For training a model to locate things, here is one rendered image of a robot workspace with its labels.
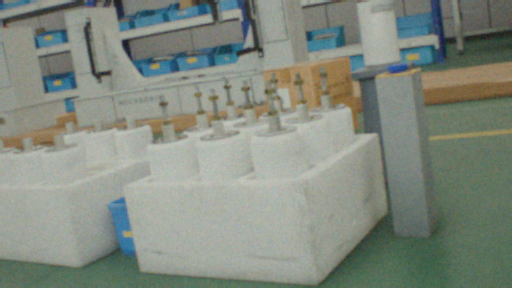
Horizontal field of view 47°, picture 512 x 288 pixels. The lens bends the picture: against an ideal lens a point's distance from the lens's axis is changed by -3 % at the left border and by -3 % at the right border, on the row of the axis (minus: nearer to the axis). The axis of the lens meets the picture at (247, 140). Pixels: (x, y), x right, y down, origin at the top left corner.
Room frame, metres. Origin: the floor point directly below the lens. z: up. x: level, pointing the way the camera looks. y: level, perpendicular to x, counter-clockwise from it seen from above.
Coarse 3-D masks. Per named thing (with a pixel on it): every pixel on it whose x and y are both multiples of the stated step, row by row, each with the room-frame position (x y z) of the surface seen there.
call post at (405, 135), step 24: (384, 96) 1.10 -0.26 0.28; (408, 96) 1.08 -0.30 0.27; (384, 120) 1.10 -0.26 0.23; (408, 120) 1.08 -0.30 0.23; (384, 144) 1.11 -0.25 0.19; (408, 144) 1.08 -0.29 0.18; (408, 168) 1.08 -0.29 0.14; (408, 192) 1.09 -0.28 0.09; (432, 192) 1.11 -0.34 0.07; (408, 216) 1.09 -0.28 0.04; (432, 216) 1.10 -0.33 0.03
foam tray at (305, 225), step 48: (144, 192) 1.11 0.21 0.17; (192, 192) 1.06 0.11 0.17; (240, 192) 1.00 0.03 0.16; (288, 192) 0.95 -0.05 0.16; (336, 192) 1.04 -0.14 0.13; (384, 192) 1.26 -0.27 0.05; (144, 240) 1.13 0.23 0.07; (192, 240) 1.07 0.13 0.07; (240, 240) 1.01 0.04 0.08; (288, 240) 0.96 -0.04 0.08; (336, 240) 1.02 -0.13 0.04
